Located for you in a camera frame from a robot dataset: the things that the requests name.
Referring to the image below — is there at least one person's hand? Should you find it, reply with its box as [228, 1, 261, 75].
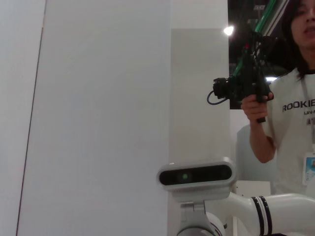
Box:
[240, 89, 275, 124]

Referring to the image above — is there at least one person's bare forearm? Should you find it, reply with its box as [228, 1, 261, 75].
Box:
[247, 119, 277, 164]

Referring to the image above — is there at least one person in white T-shirt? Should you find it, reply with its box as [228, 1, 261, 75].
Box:
[235, 0, 315, 195]

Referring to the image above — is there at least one white cabinet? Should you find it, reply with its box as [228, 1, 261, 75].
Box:
[234, 179, 272, 198]

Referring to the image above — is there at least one green ceiling truss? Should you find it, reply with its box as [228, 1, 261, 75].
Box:
[232, 0, 292, 80]

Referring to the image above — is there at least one white grey robot neck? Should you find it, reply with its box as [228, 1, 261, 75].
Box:
[175, 196, 229, 236]

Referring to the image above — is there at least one black hand-held camera rig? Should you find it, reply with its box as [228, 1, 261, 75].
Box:
[212, 29, 296, 124]

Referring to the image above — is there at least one blue camera rig cable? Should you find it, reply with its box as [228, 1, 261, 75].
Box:
[206, 89, 227, 106]

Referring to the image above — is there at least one silver robot head camera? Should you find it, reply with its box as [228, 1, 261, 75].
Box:
[156, 156, 237, 198]

